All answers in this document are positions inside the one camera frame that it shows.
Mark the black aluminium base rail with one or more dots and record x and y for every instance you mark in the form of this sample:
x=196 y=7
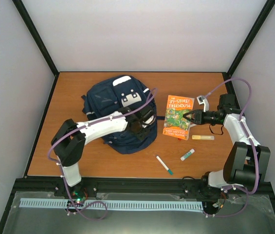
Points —
x=185 y=188

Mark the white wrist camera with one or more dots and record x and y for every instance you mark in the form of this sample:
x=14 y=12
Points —
x=150 y=120
x=202 y=100

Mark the metal front base plate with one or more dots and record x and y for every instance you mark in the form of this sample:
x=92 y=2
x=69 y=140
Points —
x=238 y=214

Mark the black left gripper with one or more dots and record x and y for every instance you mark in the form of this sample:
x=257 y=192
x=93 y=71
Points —
x=141 y=136

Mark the light blue slotted cable duct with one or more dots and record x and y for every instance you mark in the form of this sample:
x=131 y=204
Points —
x=113 y=205

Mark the green white glue stick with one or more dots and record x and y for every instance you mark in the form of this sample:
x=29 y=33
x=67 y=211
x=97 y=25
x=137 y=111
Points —
x=187 y=154

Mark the navy blue student backpack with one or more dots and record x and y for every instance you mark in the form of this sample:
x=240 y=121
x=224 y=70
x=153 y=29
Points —
x=109 y=96

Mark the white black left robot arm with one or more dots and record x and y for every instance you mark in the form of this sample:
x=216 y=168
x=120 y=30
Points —
x=72 y=137

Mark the black frame post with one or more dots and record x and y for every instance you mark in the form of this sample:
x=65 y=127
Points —
x=35 y=35
x=265 y=11

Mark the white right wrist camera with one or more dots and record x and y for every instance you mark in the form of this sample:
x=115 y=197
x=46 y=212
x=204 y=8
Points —
x=202 y=100

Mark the green capped white marker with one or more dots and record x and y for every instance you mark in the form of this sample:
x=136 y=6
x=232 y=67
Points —
x=164 y=165

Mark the yellow highlighter pen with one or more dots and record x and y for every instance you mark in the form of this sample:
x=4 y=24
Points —
x=202 y=137

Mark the black right frame post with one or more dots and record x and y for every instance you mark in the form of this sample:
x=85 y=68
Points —
x=265 y=11

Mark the orange Treehouse paperback book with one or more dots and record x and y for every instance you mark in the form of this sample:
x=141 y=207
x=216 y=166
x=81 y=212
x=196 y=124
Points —
x=175 y=125

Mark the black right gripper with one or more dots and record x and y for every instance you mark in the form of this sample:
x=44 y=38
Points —
x=198 y=117

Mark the black left frame post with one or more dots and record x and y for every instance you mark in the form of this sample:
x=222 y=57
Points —
x=35 y=35

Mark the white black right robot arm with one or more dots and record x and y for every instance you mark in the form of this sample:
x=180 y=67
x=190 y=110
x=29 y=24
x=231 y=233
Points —
x=247 y=162

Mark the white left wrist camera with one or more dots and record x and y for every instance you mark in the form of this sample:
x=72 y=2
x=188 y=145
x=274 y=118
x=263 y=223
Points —
x=150 y=120

